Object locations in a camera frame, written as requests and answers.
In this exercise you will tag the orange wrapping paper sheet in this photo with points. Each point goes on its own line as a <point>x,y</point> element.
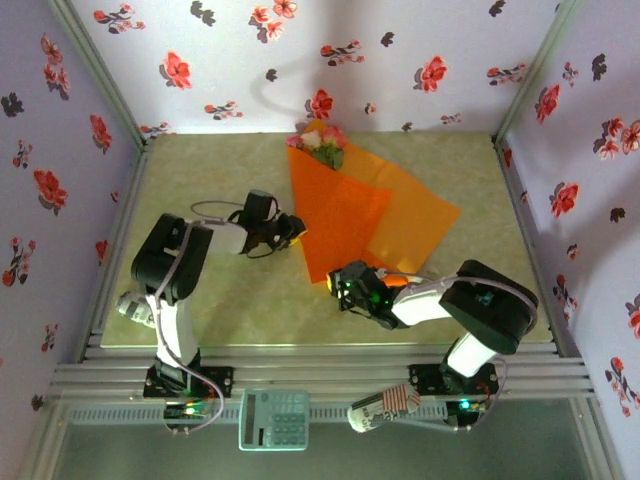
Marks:
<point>340,220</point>

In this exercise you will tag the fake flower stem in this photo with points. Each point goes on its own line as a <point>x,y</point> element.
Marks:
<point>325,145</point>
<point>295,142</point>

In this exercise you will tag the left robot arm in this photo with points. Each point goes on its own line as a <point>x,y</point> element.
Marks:
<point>170,260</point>

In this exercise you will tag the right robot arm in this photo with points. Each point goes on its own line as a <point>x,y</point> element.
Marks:
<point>490,305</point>

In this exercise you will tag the large printed can, red stripes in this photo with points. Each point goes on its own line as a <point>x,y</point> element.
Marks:
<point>375,412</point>

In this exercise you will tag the grey desk calculator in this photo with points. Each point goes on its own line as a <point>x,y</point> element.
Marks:
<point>274,420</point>

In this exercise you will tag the small printed striped can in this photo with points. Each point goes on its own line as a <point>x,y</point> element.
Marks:
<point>134,309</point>

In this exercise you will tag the aluminium front frame rails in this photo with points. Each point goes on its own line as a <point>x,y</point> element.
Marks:
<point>325,370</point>

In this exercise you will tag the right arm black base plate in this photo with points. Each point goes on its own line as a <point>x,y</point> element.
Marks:
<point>425,380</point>

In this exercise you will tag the aluminium side rail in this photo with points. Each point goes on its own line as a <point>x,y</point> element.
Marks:
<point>130,200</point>
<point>517,200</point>

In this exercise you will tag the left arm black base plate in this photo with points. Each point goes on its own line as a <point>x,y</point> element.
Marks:
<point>220,380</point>

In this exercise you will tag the aluminium corner post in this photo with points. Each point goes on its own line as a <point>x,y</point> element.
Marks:
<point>531,75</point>
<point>103,75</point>

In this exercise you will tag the aluminium frame leg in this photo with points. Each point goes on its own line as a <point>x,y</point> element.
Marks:
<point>42,440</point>
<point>597,440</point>

